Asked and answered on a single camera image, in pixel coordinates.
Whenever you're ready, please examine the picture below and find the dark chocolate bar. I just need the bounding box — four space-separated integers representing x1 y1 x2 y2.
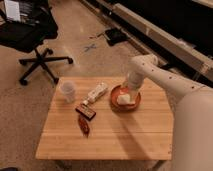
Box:
75 104 96 120

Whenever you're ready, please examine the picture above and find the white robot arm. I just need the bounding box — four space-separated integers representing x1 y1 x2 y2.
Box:
117 54 213 171

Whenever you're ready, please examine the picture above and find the orange ceramic bowl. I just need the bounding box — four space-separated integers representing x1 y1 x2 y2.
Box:
110 85 141 111

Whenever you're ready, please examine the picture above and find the white paper sheet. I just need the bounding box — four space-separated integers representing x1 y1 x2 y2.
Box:
4 0 21 21

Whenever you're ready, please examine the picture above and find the black object on floor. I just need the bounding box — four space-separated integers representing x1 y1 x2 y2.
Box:
105 28 127 46

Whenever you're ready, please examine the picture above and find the white tube package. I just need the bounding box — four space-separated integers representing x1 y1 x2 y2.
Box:
83 83 108 105

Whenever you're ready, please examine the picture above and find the wooden table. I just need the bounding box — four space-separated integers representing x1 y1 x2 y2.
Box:
36 77 173 160

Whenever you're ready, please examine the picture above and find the long white rail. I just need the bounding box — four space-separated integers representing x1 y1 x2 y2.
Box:
79 0 213 83

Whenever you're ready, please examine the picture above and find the translucent plastic cup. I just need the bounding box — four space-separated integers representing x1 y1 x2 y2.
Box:
59 81 76 103

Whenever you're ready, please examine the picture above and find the red snack packet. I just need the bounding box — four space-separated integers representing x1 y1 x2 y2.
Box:
78 115 90 137

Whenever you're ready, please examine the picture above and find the black office chair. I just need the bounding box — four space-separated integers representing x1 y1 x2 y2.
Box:
0 0 73 85

